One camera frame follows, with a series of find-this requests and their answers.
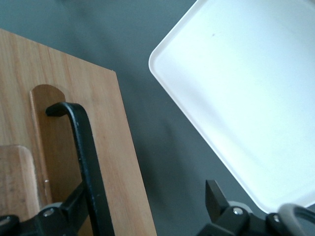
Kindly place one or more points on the cream rectangular tray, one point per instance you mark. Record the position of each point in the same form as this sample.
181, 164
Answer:
246, 98

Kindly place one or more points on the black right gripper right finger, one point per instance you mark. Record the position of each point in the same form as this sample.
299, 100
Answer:
214, 199

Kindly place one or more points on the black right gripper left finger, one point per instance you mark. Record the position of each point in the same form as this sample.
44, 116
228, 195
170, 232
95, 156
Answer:
56, 218

